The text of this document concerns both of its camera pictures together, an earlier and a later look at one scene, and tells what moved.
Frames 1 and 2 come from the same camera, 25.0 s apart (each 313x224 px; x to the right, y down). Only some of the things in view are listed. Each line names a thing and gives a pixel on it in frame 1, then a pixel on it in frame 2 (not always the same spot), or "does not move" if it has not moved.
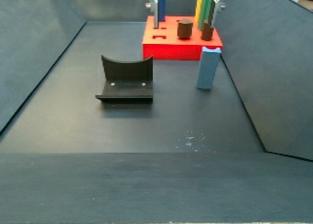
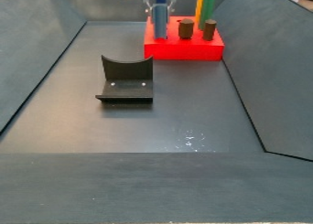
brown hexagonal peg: x=207 y=31 does not move
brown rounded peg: x=185 y=29 does not move
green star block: x=207 y=9 does not move
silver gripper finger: x=216 y=0 to x=173 y=0
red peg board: x=163 y=45 does not move
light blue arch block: x=208 y=67 to x=161 y=20
